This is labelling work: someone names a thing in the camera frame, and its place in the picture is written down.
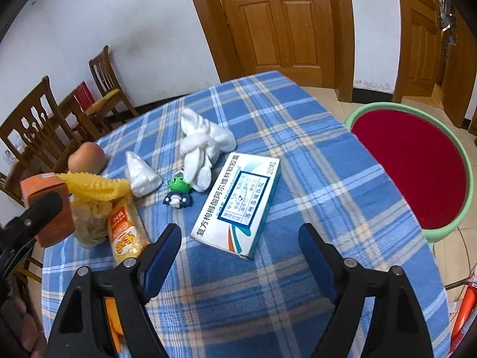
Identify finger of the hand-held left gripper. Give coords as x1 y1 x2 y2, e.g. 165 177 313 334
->
0 191 64 280

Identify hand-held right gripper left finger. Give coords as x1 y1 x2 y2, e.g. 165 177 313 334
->
47 223 183 358

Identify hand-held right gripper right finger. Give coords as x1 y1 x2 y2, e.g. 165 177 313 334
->
298 223 436 358

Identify orange carton box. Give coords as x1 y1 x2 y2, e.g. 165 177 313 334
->
20 173 74 249

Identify yellow snack packet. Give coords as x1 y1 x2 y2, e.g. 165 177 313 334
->
70 190 150 269

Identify white medicine box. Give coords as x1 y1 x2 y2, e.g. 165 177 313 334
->
190 153 283 262

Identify red bin with green rim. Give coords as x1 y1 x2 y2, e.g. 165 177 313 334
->
343 102 471 245

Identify green frog toy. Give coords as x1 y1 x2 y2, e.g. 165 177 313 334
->
164 172 194 209

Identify reddish apple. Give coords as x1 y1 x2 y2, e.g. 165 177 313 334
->
67 142 109 177

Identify white crumpled plastic bag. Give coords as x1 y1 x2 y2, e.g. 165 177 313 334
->
125 151 163 198

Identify large wooden chair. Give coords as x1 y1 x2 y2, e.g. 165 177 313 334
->
0 75 83 180

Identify small red chair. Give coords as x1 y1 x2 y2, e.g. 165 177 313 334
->
60 81 101 138

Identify yellow seat cushion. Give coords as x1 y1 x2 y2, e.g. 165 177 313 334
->
86 89 123 114

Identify white knotted towel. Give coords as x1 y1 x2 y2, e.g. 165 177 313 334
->
180 108 238 193

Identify blue plaid tablecloth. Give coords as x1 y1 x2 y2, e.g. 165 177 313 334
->
42 70 451 358

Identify stool with floral cover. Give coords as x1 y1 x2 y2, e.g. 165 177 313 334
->
449 263 477 355

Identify wooden chair with cushion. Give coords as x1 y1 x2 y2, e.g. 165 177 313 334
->
89 45 139 124

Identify closed wooden door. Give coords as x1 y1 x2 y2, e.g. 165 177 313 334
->
181 0 354 102

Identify open wooden door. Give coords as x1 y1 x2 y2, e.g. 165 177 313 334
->
393 0 444 104

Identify grey hanging cloth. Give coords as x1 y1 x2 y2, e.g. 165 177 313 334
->
439 0 457 45

